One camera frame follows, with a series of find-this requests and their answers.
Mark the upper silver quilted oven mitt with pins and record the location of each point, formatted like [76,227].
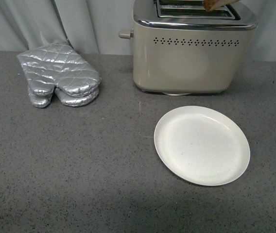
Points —
[58,65]

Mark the grey curtain backdrop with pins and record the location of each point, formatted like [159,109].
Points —
[92,26]

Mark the brown bread slice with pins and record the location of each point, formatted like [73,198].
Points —
[211,5]

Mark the white round plate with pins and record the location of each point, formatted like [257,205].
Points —
[202,146]

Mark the beige two-slot toaster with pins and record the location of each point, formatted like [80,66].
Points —
[180,48]

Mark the silver quilted oven mitt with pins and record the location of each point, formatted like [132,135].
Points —
[58,65]
[67,100]

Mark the lower silver quilted oven mitt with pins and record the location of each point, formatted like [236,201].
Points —
[67,100]

